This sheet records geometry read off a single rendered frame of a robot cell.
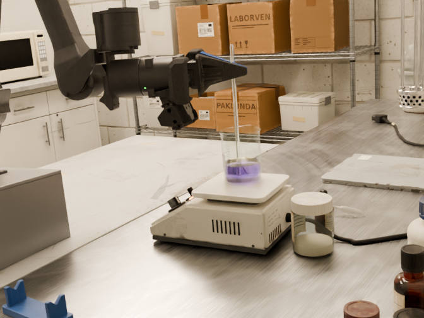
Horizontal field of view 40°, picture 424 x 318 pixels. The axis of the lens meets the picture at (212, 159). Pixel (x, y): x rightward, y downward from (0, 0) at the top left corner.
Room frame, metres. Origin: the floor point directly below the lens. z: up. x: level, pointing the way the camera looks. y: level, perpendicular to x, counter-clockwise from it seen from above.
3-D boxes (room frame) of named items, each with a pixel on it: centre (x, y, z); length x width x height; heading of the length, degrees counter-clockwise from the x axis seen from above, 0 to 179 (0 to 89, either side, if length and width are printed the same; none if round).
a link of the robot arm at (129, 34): (0.90, 0.15, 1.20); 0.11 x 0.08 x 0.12; 78
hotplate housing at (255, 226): (0.88, -0.02, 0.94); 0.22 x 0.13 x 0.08; 62
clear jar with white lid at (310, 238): (0.79, -0.14, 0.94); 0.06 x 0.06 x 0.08
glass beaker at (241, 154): (0.88, -0.05, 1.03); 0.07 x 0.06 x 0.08; 146
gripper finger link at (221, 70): (0.85, -0.02, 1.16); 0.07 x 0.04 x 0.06; 82
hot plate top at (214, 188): (0.86, -0.04, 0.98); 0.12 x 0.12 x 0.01; 62
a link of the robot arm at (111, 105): (0.89, 0.13, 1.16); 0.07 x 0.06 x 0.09; 82
